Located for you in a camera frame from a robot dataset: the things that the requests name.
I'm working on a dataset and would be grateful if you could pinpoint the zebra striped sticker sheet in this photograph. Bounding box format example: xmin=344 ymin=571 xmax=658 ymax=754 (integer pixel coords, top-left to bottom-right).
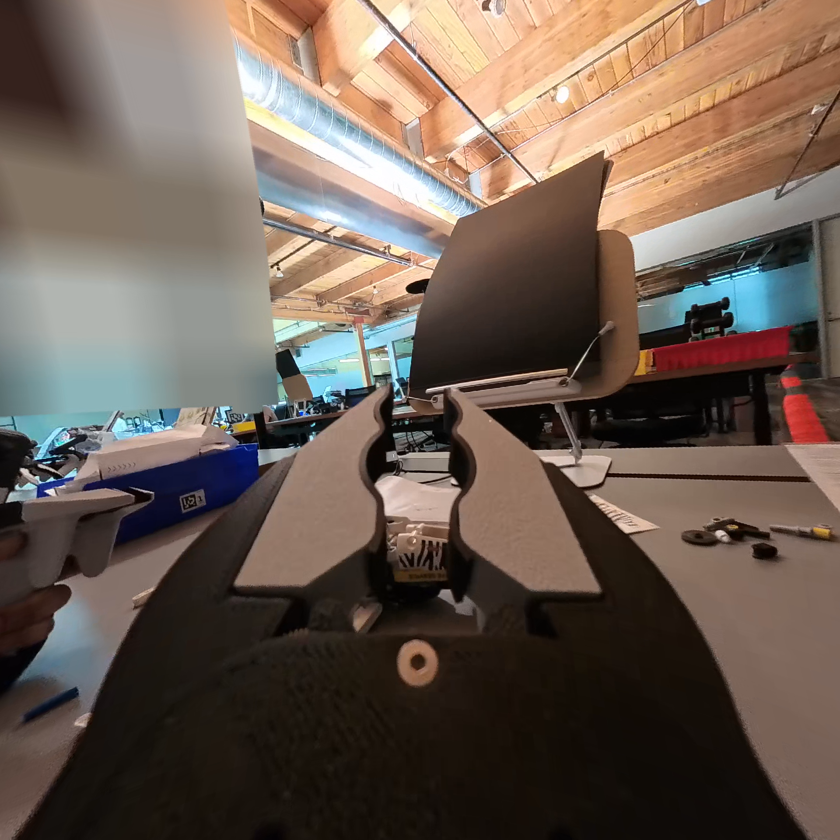
xmin=588 ymin=494 xmax=660 ymax=536

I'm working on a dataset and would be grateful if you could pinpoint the black ceiling conduit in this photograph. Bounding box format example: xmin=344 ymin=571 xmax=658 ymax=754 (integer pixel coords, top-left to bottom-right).
xmin=357 ymin=0 xmax=540 ymax=185

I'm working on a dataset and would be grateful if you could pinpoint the orange traffic cone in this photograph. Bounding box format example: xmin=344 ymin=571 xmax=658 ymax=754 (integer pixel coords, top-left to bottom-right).
xmin=780 ymin=373 xmax=832 ymax=445

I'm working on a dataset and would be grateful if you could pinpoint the silver air duct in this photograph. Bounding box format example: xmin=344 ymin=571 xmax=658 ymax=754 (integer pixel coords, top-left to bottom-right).
xmin=233 ymin=31 xmax=488 ymax=219

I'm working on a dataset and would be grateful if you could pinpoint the red cloth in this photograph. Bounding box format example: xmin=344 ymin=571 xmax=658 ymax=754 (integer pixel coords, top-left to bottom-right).
xmin=652 ymin=325 xmax=795 ymax=374

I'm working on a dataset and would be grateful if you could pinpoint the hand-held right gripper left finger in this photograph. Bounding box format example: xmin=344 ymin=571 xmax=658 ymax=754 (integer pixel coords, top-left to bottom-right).
xmin=234 ymin=384 xmax=395 ymax=599

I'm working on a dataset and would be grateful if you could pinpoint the black office chair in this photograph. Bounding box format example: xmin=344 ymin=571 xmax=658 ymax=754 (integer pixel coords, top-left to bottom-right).
xmin=592 ymin=399 xmax=704 ymax=448

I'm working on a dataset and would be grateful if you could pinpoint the white paper bag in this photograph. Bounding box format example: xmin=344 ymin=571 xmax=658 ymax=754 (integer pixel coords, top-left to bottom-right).
xmin=376 ymin=474 xmax=455 ymax=527

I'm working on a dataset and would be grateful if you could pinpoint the person's left hand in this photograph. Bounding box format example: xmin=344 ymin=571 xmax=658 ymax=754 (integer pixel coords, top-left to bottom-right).
xmin=0 ymin=530 xmax=73 ymax=657

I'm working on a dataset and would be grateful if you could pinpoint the grey rounded panel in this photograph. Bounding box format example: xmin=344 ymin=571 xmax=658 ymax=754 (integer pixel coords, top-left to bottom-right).
xmin=594 ymin=230 xmax=641 ymax=399

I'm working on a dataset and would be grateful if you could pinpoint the blue lego axle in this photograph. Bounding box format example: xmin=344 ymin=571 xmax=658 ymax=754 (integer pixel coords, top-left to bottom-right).
xmin=21 ymin=686 xmax=80 ymax=724

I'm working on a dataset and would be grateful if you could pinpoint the silver monitor stand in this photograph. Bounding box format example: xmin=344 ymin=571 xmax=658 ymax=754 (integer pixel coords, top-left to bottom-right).
xmin=425 ymin=320 xmax=616 ymax=490

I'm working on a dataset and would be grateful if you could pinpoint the black and yellow lego assembly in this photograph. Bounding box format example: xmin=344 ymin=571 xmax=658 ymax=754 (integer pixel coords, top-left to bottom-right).
xmin=704 ymin=517 xmax=771 ymax=543

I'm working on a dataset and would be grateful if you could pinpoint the white cardboard packaging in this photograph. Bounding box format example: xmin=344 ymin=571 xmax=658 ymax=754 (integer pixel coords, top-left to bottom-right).
xmin=69 ymin=423 xmax=240 ymax=493

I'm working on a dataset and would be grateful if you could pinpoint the black board on stand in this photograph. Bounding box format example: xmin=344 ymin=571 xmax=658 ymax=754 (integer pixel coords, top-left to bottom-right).
xmin=407 ymin=151 xmax=609 ymax=403

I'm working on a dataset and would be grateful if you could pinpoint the white paper sheet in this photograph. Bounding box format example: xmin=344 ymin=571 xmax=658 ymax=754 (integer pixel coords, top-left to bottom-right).
xmin=784 ymin=443 xmax=840 ymax=511

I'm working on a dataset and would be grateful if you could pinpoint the dark wooden table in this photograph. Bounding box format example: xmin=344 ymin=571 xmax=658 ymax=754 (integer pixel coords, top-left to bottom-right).
xmin=629 ymin=352 xmax=823 ymax=447

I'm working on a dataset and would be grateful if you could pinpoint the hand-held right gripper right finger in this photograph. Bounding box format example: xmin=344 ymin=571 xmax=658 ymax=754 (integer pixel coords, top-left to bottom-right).
xmin=444 ymin=387 xmax=603 ymax=623

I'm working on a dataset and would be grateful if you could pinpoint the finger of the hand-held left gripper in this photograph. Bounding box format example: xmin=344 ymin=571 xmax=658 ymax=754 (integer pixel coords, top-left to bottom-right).
xmin=21 ymin=487 xmax=156 ymax=580

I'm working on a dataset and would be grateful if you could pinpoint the black dumbbell rack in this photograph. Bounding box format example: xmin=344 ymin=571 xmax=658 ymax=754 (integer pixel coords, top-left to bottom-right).
xmin=684 ymin=297 xmax=737 ymax=343

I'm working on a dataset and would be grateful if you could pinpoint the blue storage box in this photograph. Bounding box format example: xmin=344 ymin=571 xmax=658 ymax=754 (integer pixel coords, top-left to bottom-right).
xmin=36 ymin=443 xmax=261 ymax=547

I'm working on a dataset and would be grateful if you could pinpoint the lego plane model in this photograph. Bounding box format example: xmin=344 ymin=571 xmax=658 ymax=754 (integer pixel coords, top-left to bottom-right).
xmin=382 ymin=518 xmax=455 ymax=601

